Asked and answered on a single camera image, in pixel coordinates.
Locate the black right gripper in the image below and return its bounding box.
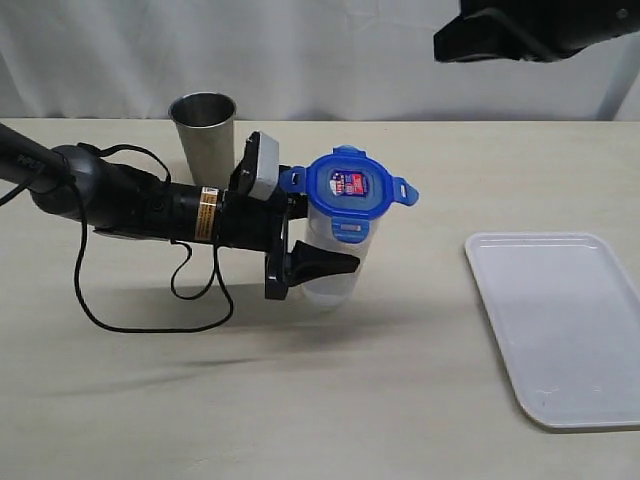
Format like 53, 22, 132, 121
433, 0, 639, 63

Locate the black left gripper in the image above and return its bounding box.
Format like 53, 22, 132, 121
217, 165, 360, 300

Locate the clear tall plastic container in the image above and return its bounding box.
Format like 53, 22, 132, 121
297, 199, 376, 311

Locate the blue plastic container lid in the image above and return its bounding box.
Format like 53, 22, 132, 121
279, 145, 419, 245

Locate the stainless steel cup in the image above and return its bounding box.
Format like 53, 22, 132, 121
168, 92, 236, 188

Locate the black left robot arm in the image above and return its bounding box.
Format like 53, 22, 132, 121
1, 126, 360, 300

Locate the white plastic tray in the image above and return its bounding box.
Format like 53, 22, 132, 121
464, 232, 639, 431

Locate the white backdrop curtain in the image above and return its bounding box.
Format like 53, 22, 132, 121
1, 1, 639, 121

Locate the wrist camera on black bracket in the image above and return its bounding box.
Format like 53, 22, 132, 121
228, 131, 280, 201

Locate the black cable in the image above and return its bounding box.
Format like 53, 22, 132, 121
0, 144, 235, 334

